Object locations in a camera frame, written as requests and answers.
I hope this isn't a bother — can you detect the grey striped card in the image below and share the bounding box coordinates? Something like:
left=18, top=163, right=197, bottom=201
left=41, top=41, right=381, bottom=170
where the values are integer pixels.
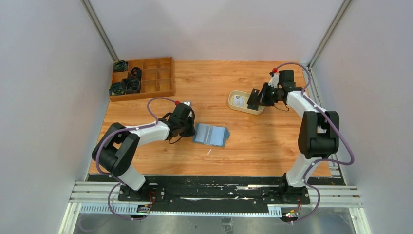
left=247, top=89, right=263, bottom=111

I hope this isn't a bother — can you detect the large black coiled item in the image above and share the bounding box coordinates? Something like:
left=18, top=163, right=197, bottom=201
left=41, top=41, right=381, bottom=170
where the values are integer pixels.
left=121, top=78, right=141, bottom=94

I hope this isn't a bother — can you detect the black coiled item middle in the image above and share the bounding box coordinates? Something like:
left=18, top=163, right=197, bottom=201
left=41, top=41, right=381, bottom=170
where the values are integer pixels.
left=131, top=67, right=142, bottom=80

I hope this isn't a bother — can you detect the black mounting base rail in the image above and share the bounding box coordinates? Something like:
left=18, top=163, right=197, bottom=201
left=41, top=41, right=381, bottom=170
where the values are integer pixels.
left=103, top=175, right=310, bottom=215

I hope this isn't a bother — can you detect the black coiled item top-left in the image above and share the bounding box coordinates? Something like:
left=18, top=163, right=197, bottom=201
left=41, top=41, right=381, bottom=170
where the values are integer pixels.
left=113, top=60, right=129, bottom=73

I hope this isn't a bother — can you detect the blue card holder wallet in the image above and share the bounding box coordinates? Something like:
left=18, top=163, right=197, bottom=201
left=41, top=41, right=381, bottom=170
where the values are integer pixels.
left=192, top=123, right=230, bottom=148

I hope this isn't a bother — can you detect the white printed card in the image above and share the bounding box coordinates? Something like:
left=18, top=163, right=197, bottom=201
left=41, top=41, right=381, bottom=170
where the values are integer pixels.
left=232, top=95, right=245, bottom=108

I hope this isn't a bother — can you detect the cream oval tray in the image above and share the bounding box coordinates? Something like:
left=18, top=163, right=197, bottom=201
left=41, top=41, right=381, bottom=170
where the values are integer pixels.
left=227, top=90, right=264, bottom=115

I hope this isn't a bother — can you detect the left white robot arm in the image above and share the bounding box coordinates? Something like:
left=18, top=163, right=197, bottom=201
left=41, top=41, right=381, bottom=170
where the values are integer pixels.
left=92, top=101, right=195, bottom=191

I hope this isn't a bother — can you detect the wooden compartment organizer box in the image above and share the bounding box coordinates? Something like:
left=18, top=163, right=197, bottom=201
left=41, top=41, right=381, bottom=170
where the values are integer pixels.
left=109, top=57, right=176, bottom=102

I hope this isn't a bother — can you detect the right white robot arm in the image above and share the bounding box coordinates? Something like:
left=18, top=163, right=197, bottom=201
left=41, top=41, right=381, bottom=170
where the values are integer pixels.
left=258, top=68, right=338, bottom=187

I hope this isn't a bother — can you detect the black coiled item bottom-left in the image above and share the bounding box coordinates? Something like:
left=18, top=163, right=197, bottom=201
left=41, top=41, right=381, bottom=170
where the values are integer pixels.
left=109, top=82, right=125, bottom=96

